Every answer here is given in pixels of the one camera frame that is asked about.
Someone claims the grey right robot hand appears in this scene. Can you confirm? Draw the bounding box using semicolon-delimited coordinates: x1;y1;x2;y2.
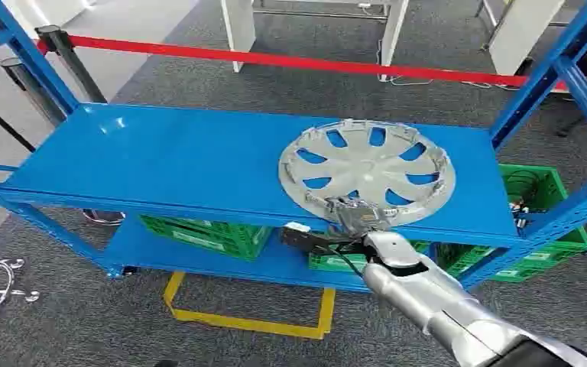
323;196;394;239

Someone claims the silver plastic wheel hubcap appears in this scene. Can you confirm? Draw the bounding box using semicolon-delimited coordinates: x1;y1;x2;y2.
278;119;456;229

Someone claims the green plastic crate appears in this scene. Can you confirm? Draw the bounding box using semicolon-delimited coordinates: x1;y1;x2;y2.
435;163;587;284
308;239;432;275
138;214;274;262

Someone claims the red barrier belt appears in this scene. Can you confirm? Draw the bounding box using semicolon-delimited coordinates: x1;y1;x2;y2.
36;34;587;96

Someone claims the blue metal shelf rack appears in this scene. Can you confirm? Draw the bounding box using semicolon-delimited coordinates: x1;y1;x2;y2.
0;0;587;295

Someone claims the white desk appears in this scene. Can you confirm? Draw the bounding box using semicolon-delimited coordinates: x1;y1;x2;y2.
220;0;410;83

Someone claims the white cabinet panel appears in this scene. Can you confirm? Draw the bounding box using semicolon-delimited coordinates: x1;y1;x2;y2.
478;0;566;77

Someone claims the black barrier belt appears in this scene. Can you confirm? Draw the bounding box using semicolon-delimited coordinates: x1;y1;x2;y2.
0;89;37;154

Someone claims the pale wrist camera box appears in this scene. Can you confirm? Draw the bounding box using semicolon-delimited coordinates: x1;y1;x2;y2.
279;222;366;255

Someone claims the white floor cable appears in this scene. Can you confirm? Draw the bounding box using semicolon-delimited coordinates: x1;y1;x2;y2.
376;39;508;91

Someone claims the black stanchion post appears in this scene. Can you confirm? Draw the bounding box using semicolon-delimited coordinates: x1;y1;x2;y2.
35;25;125;227
0;57;67;126

